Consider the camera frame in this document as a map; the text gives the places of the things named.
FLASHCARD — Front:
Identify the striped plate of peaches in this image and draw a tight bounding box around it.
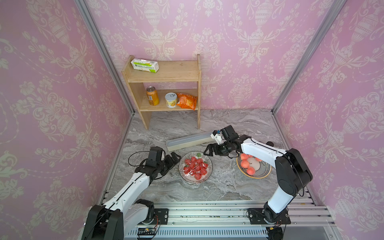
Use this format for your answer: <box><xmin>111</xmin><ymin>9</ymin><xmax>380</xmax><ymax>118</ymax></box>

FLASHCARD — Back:
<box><xmin>236</xmin><ymin>154</ymin><xmax>272</xmax><ymax>179</ymax></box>

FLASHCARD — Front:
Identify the orange drink can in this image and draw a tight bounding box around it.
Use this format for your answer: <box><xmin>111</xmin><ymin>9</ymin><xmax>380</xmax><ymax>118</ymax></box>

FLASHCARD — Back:
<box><xmin>146</xmin><ymin>86</ymin><xmax>160</xmax><ymax>106</ymax></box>

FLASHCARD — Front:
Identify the white yellow snack cup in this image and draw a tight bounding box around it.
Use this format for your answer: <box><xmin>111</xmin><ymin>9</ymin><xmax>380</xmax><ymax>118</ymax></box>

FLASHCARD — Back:
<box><xmin>165</xmin><ymin>93</ymin><xmax>178</xmax><ymax>109</ymax></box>

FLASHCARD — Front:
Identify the cream plastic wrap dispenser box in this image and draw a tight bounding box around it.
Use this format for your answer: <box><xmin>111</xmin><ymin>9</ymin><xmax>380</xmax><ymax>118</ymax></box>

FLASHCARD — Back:
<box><xmin>166</xmin><ymin>132</ymin><xmax>214</xmax><ymax>152</ymax></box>

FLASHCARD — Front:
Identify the wooden two-tier shelf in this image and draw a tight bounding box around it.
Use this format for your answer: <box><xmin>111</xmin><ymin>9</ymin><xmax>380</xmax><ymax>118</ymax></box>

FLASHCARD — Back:
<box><xmin>121</xmin><ymin>53</ymin><xmax>202</xmax><ymax>130</ymax></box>

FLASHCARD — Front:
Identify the orange chip bag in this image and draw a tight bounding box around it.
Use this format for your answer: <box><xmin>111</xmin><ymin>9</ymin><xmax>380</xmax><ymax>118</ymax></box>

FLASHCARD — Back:
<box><xmin>177</xmin><ymin>93</ymin><xmax>198</xmax><ymax>111</ymax></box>

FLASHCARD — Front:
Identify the white green carton box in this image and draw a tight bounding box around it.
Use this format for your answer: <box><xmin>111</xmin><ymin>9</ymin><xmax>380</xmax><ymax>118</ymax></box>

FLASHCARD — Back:
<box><xmin>131</xmin><ymin>59</ymin><xmax>159</xmax><ymax>73</ymax></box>

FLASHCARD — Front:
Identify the patterned plate of strawberries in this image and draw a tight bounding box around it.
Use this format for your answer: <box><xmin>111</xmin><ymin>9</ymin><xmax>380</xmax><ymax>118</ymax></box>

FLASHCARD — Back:
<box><xmin>178</xmin><ymin>150</ymin><xmax>214</xmax><ymax>185</ymax></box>

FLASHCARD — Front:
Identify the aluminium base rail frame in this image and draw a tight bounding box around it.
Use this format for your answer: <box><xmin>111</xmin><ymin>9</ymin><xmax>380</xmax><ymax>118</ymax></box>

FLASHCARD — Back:
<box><xmin>77</xmin><ymin>199</ymin><xmax>343</xmax><ymax>240</ymax></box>

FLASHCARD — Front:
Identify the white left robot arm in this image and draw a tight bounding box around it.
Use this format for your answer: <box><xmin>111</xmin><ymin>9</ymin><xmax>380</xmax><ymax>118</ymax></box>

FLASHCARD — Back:
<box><xmin>81</xmin><ymin>147</ymin><xmax>181</xmax><ymax>240</ymax></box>

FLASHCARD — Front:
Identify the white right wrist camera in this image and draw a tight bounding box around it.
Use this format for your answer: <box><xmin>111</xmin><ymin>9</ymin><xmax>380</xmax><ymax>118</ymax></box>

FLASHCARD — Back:
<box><xmin>211</xmin><ymin>130</ymin><xmax>224</xmax><ymax>145</ymax></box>

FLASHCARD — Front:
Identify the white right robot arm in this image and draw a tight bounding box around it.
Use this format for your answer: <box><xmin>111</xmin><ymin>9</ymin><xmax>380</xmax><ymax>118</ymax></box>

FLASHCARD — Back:
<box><xmin>204</xmin><ymin>125</ymin><xmax>313</xmax><ymax>224</ymax></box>

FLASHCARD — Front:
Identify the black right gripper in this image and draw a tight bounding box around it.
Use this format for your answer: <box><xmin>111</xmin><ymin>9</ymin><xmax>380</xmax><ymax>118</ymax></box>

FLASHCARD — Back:
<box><xmin>203</xmin><ymin>141</ymin><xmax>232</xmax><ymax>157</ymax></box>

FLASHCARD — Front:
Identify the left aluminium corner post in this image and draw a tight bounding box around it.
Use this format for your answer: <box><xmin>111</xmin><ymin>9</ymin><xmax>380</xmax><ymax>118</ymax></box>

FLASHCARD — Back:
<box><xmin>75</xmin><ymin>0</ymin><xmax>135</xmax><ymax>117</ymax></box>

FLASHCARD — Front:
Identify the right aluminium corner post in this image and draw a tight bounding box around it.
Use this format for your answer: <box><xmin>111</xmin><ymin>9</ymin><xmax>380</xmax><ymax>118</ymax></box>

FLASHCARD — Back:
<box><xmin>271</xmin><ymin>0</ymin><xmax>347</xmax><ymax>117</ymax></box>

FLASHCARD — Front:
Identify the aluminium corner post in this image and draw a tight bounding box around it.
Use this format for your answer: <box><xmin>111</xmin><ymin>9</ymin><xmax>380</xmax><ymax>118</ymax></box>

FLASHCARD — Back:
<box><xmin>271</xmin><ymin>0</ymin><xmax>347</xmax><ymax>117</ymax></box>
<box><xmin>75</xmin><ymin>0</ymin><xmax>135</xmax><ymax>117</ymax></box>

